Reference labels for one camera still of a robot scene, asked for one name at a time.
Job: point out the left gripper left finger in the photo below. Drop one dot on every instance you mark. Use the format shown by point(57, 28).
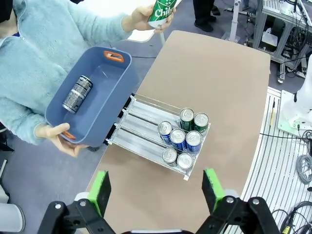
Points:
point(100, 192)

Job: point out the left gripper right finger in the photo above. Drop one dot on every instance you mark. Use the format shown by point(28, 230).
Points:
point(213, 192)

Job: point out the blue beverage can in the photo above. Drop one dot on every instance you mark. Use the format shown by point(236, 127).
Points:
point(193, 137)
point(178, 136)
point(165, 127)

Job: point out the black beverage can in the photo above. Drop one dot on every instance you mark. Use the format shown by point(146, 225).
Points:
point(78, 93)
point(184, 160)
point(169, 154)

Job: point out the blue plastic bin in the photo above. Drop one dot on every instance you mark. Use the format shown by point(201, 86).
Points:
point(122, 92)

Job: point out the green beverage can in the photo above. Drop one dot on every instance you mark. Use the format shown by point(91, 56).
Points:
point(187, 115)
point(201, 119)
point(162, 12)

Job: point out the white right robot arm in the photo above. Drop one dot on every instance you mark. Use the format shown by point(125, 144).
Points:
point(292, 109)

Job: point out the person's left forearm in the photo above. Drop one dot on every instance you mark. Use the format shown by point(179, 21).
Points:
point(104, 29)

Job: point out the person's right forearm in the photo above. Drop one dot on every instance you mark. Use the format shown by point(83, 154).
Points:
point(19, 122)

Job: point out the person's right hand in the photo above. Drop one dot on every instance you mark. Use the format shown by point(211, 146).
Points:
point(58, 140)

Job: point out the person's left hand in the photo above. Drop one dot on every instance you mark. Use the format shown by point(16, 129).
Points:
point(139, 19)

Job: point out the white slatted mounting plate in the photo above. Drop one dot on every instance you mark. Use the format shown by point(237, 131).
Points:
point(268, 158)

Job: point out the person in teal fleece jacket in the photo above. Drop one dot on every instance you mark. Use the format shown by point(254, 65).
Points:
point(36, 48)

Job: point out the bystander in dark trousers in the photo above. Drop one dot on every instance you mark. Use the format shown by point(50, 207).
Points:
point(203, 12)

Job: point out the aluminium frame equipment cart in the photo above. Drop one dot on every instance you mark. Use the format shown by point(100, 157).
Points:
point(258, 24)

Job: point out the white pedestal post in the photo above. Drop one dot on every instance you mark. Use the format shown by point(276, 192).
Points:
point(234, 19)

